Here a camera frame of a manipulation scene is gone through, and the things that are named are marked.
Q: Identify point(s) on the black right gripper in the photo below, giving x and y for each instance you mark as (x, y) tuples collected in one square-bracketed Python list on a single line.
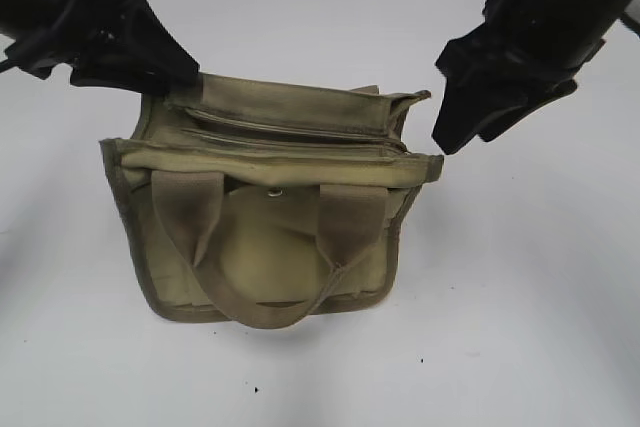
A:
[(522, 57)]

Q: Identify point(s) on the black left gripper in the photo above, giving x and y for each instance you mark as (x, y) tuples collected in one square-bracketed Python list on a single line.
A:
[(118, 44)]

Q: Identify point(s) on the olive yellow canvas bag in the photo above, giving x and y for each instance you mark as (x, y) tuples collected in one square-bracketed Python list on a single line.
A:
[(265, 203)]

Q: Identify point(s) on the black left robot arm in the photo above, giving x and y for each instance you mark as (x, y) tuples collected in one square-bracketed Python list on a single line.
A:
[(119, 44)]

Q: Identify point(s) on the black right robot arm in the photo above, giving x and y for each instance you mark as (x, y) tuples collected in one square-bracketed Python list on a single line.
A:
[(595, 18)]

